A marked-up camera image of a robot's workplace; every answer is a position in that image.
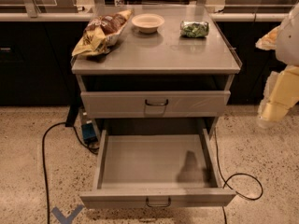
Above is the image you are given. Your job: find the grey top drawer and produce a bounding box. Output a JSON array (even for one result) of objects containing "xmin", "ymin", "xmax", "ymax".
[{"xmin": 81, "ymin": 91, "xmax": 230, "ymax": 119}]

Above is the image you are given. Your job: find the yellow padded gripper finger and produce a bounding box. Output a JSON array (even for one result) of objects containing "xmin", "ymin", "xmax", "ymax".
[
  {"xmin": 255, "ymin": 26, "xmax": 279, "ymax": 50},
  {"xmin": 262, "ymin": 65, "xmax": 299, "ymax": 122}
]

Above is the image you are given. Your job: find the grey metal drawer cabinet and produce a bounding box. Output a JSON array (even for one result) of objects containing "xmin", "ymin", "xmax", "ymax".
[{"xmin": 70, "ymin": 5, "xmax": 243, "ymax": 135}]

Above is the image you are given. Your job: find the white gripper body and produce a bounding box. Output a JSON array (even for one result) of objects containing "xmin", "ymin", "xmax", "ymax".
[{"xmin": 257, "ymin": 71, "xmax": 278, "ymax": 129}]

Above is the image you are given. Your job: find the dark counter with rail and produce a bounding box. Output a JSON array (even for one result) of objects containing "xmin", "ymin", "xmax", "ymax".
[{"xmin": 0, "ymin": 0, "xmax": 297, "ymax": 106}]

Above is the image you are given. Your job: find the grey drawer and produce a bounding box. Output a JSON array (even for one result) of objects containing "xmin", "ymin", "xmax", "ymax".
[
  {"xmin": 81, "ymin": 91, "xmax": 230, "ymax": 119},
  {"xmin": 80, "ymin": 129, "xmax": 236, "ymax": 209}
]

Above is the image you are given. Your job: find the green crumpled snack bag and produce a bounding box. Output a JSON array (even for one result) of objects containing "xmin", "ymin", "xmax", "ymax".
[{"xmin": 180, "ymin": 21, "xmax": 209, "ymax": 38}]

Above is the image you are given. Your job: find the white paper bowl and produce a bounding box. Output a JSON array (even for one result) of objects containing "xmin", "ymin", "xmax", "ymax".
[{"xmin": 132, "ymin": 14, "xmax": 164, "ymax": 34}]

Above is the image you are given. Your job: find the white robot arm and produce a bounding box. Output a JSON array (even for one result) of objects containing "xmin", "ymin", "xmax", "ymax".
[{"xmin": 256, "ymin": 4, "xmax": 299, "ymax": 128}]

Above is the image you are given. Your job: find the blue power box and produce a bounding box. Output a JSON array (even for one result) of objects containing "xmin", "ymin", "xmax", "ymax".
[{"xmin": 81, "ymin": 123, "xmax": 97, "ymax": 144}]

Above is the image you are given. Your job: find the blue tape floor mark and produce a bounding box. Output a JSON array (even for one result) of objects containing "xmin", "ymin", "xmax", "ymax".
[{"xmin": 50, "ymin": 204, "xmax": 86, "ymax": 224}]

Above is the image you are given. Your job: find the brown yellow chip bag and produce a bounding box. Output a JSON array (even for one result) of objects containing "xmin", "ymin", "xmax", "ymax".
[{"xmin": 72, "ymin": 9, "xmax": 133, "ymax": 56}]

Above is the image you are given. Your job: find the black cable left floor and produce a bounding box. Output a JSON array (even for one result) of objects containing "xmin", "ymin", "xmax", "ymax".
[{"xmin": 41, "ymin": 121, "xmax": 100, "ymax": 224}]

